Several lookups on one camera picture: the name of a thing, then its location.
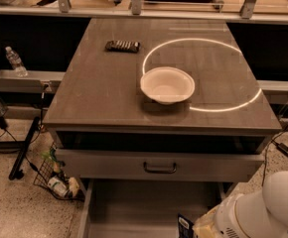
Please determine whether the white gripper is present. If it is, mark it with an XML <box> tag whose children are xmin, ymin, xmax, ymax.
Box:
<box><xmin>193</xmin><ymin>194</ymin><xmax>245</xmax><ymax>238</ymax></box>

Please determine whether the blue rxbar blueberry bar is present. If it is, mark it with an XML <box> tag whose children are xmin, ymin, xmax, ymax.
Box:
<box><xmin>178</xmin><ymin>214</ymin><xmax>194</xmax><ymax>238</ymax></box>

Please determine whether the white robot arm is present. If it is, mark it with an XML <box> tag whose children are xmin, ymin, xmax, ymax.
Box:
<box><xmin>193</xmin><ymin>171</ymin><xmax>288</xmax><ymax>238</ymax></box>

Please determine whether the open bottom drawer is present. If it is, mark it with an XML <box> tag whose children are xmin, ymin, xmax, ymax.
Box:
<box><xmin>77</xmin><ymin>179</ymin><xmax>232</xmax><ymax>238</ymax></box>

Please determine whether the grey middle drawer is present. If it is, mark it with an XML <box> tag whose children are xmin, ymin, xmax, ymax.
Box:
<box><xmin>56</xmin><ymin>149</ymin><xmax>264</xmax><ymax>182</ymax></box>

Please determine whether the black power adapter right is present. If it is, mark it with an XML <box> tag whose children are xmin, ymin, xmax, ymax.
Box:
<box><xmin>274</xmin><ymin>142</ymin><xmax>288</xmax><ymax>158</ymax></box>

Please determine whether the black power adapter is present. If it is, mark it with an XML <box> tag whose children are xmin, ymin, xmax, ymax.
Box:
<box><xmin>0</xmin><ymin>116</ymin><xmax>8</xmax><ymax>130</ymax></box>
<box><xmin>274</xmin><ymin>142</ymin><xmax>288</xmax><ymax>158</ymax></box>

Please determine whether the white paper bowl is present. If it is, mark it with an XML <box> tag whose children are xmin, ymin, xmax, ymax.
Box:
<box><xmin>140</xmin><ymin>66</ymin><xmax>195</xmax><ymax>105</ymax></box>

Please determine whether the white can in basket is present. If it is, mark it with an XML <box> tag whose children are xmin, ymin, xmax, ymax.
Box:
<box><xmin>48</xmin><ymin>177</ymin><xmax>69</xmax><ymax>197</ymax></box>

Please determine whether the black table leg bar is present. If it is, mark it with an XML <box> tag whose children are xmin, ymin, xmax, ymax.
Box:
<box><xmin>8</xmin><ymin>117</ymin><xmax>40</xmax><ymax>180</ymax></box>

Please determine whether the dark striped snack bar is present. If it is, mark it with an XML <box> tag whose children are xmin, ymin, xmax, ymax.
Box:
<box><xmin>105</xmin><ymin>40</ymin><xmax>140</xmax><ymax>53</ymax></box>

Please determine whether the black power adapter left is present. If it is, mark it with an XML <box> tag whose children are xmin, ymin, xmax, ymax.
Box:
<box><xmin>0</xmin><ymin>116</ymin><xmax>8</xmax><ymax>130</ymax></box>

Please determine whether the grey side bench left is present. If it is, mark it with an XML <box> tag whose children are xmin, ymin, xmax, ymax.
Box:
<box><xmin>0</xmin><ymin>69</ymin><xmax>65</xmax><ymax>93</ymax></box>

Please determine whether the clear plastic water bottle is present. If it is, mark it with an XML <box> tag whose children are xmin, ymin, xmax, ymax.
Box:
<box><xmin>5</xmin><ymin>47</ymin><xmax>28</xmax><ymax>77</ymax></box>

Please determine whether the black drawer handle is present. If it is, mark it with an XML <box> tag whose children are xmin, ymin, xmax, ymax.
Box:
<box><xmin>143</xmin><ymin>162</ymin><xmax>177</xmax><ymax>175</ymax></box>

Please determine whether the black cable right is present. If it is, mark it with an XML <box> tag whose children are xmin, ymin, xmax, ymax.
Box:
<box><xmin>261</xmin><ymin>116</ymin><xmax>288</xmax><ymax>187</ymax></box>

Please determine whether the black wire basket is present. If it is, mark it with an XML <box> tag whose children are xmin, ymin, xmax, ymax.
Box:
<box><xmin>34</xmin><ymin>145</ymin><xmax>84</xmax><ymax>201</ymax></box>

